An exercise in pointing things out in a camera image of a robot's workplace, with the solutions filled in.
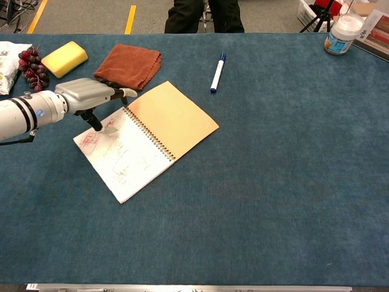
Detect black floor cables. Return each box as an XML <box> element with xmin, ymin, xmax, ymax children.
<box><xmin>0</xmin><ymin>0</ymin><xmax>39</xmax><ymax>33</ymax></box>

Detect chrome stool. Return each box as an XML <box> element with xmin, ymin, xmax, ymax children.
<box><xmin>199</xmin><ymin>0</ymin><xmax>213</xmax><ymax>33</ymax></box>

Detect jar with white lid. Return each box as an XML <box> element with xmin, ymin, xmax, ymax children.
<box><xmin>323</xmin><ymin>13</ymin><xmax>365</xmax><ymax>56</ymax></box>

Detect white plastic basket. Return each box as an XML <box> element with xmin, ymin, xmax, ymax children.
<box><xmin>297</xmin><ymin>0</ymin><xmax>335</xmax><ymax>33</ymax></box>

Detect box with striped pattern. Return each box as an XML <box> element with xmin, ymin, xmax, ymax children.
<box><xmin>352</xmin><ymin>8</ymin><xmax>389</xmax><ymax>63</ymax></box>

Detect white snack bag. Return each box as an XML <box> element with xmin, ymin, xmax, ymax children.
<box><xmin>0</xmin><ymin>41</ymin><xmax>33</xmax><ymax>96</ymax></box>

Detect black tripod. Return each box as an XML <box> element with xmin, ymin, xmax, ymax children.
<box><xmin>299</xmin><ymin>0</ymin><xmax>337</xmax><ymax>33</ymax></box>

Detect tan spiral notebook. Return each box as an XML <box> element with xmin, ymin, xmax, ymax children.
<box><xmin>73</xmin><ymin>80</ymin><xmax>220</xmax><ymax>204</ymax></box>

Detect dark red grape bunch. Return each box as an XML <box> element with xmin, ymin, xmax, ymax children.
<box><xmin>18</xmin><ymin>45</ymin><xmax>50</xmax><ymax>94</ymax></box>

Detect yellow sponge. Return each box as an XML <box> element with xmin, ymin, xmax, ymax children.
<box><xmin>41</xmin><ymin>41</ymin><xmax>89</xmax><ymax>79</ymax></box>

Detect brown folded cloth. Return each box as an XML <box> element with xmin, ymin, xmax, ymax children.
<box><xmin>93</xmin><ymin>43</ymin><xmax>163</xmax><ymax>92</ymax></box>

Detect white marker with blue cap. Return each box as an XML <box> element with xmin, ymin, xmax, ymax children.
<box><xmin>210</xmin><ymin>53</ymin><xmax>227</xmax><ymax>94</ymax></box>

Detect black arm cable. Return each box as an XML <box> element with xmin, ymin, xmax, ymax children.
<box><xmin>0</xmin><ymin>129</ymin><xmax>39</xmax><ymax>146</ymax></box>

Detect person in black trousers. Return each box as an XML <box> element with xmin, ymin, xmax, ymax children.
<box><xmin>164</xmin><ymin>0</ymin><xmax>246</xmax><ymax>34</ymax></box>

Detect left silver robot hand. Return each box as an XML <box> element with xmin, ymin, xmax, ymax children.
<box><xmin>54</xmin><ymin>77</ymin><xmax>138</xmax><ymax>135</ymax></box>

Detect aluminium table edge rail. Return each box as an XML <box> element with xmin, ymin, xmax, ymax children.
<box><xmin>26</xmin><ymin>283</ymin><xmax>353</xmax><ymax>292</ymax></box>

